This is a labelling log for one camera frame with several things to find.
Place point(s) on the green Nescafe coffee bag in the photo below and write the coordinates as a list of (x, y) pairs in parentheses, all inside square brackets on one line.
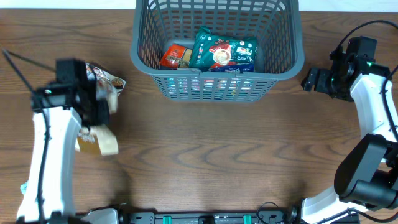
[(222, 49)]

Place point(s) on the colourful tissue pack strip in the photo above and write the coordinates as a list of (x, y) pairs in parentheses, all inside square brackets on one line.
[(233, 68)]

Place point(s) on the grey plastic basket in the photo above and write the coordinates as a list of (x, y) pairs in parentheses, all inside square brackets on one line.
[(269, 31)]

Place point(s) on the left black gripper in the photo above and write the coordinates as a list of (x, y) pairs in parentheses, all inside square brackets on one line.
[(101, 112)]

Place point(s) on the brown snack pouch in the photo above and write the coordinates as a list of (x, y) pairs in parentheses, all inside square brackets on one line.
[(109, 81)]

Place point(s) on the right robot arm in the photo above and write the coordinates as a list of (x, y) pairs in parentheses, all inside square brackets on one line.
[(367, 178)]

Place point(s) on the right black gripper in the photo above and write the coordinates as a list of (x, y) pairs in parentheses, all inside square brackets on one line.
[(315, 81)]

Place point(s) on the light blue wipes packet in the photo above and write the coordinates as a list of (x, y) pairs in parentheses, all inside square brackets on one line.
[(23, 188)]

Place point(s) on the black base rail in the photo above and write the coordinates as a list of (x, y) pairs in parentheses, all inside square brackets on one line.
[(126, 215)]

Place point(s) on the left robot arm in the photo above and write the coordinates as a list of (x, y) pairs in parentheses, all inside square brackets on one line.
[(59, 110)]

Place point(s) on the beige snack pouch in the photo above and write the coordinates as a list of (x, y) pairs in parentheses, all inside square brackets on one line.
[(97, 140)]

